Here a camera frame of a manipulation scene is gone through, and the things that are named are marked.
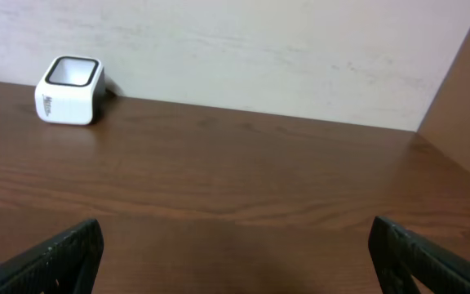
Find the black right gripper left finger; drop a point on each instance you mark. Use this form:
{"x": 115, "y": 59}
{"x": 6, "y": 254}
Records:
{"x": 65, "y": 263}

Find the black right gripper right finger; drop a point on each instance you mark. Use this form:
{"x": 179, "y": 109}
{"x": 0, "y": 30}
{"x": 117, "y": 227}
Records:
{"x": 401, "y": 256}

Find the white barcode scanner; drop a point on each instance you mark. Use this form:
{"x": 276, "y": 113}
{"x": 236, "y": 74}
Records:
{"x": 70, "y": 91}

